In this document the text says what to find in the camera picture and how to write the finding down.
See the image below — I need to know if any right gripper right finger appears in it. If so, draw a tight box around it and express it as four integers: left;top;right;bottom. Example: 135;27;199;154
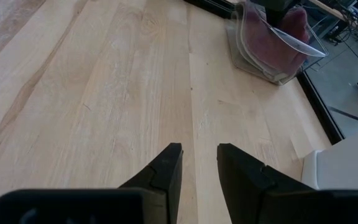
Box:
216;142;358;224

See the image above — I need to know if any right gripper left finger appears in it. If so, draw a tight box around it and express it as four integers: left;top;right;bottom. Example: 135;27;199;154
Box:
0;142;184;224

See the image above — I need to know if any maroon baseball cap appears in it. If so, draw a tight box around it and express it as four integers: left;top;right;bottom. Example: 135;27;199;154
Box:
242;5;311;75

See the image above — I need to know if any clear plastic bin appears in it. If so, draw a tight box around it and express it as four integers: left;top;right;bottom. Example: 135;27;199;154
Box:
227;0;329;86

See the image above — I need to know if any wooden desk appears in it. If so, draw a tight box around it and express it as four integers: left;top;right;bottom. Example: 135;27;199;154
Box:
309;0;358;40

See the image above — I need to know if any white hexagonal plant pot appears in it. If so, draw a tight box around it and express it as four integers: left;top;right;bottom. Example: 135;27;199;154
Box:
300;124;358;191

